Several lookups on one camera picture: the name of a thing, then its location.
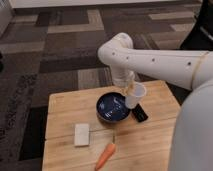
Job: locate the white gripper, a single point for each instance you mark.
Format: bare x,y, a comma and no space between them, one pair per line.
122,78

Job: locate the white ceramic cup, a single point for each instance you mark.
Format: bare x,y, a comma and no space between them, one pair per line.
132,99

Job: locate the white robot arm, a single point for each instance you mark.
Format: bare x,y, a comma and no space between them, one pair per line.
192,142

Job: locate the dark blue ceramic bowl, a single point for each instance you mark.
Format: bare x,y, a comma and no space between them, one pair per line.
111,107

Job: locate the black rectangular device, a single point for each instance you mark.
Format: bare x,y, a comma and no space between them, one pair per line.
139,113

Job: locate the orange carrot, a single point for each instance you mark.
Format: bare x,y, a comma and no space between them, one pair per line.
106,154

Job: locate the white rectangular sponge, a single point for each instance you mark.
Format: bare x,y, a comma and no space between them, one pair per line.
82,135

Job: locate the black chair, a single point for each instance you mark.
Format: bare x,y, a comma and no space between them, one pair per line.
201,35

